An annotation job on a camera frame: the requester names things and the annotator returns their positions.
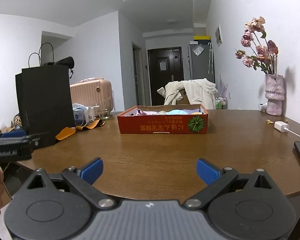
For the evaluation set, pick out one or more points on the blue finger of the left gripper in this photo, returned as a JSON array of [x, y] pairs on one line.
[[14, 134]]

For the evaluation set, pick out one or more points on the grey refrigerator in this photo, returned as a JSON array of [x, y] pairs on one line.
[[201, 61]]

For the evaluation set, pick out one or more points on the red cardboard pumpkin box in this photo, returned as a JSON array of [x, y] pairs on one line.
[[195, 123]]

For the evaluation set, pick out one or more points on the small white box by vase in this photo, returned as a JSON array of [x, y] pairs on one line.
[[262, 107]]

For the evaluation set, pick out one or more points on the brown wooden chair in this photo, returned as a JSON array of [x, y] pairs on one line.
[[182, 99]]

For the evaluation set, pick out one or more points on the dried pink rose bouquet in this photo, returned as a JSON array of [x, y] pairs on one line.
[[264, 52]]

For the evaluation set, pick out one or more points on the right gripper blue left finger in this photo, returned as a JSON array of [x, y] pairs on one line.
[[80, 180]]

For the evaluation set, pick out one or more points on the pink textured vase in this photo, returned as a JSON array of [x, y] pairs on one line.
[[275, 93]]

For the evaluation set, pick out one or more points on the small white bottle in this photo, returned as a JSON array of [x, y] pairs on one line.
[[91, 115]]

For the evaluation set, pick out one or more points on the purple satin scrunchie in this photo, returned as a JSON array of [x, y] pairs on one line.
[[141, 112]]

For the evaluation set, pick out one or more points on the black paper shopping bag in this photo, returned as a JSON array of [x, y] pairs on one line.
[[44, 99]]

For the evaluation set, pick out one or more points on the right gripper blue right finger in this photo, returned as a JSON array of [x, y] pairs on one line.
[[219, 181]]

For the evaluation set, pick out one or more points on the iridescent mesh bath ball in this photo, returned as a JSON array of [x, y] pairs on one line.
[[162, 113]]

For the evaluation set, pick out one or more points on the beige jacket on chair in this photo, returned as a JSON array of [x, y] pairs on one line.
[[198, 91]]

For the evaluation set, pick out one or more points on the yellow box on refrigerator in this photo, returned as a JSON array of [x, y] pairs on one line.
[[198, 37]]

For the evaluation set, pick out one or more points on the light blue fluffy puff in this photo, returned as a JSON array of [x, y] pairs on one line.
[[178, 112]]

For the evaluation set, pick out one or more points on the white power adapter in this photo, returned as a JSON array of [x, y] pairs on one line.
[[281, 126]]

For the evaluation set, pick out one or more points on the pink hard-shell suitcase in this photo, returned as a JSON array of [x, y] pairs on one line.
[[90, 92]]

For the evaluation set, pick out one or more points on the dark entrance door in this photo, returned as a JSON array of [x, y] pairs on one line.
[[165, 65]]

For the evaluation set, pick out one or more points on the clear glass vase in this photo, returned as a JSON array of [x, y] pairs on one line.
[[105, 108]]

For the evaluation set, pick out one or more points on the purple linen drawstring pouch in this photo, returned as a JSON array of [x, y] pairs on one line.
[[190, 111]]

